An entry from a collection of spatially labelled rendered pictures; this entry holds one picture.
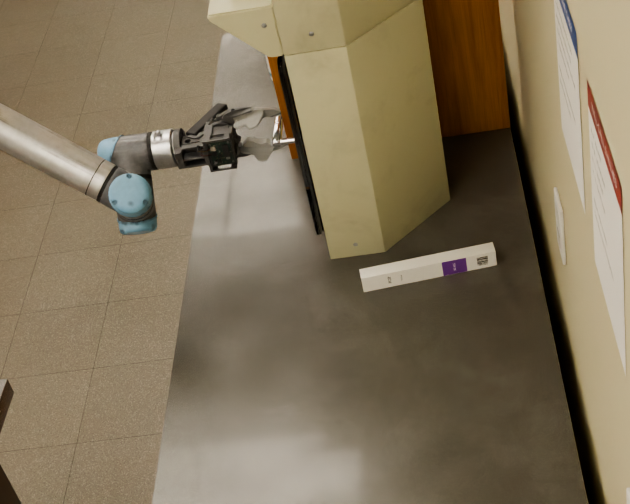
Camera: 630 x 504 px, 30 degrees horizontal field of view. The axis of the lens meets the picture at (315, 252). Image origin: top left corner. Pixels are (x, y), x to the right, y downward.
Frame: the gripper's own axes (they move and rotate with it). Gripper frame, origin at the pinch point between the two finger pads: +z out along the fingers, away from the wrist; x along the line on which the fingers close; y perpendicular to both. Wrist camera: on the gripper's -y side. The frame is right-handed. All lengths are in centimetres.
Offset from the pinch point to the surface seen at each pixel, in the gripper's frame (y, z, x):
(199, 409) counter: 48, -18, -26
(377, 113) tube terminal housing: 7.7, 19.8, 4.5
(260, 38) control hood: 10.8, 2.3, 25.2
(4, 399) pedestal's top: 38, -57, -27
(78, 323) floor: -88, -94, -120
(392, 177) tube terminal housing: 7.1, 20.4, -10.8
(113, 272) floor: -112, -86, -120
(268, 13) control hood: 10.8, 4.7, 29.6
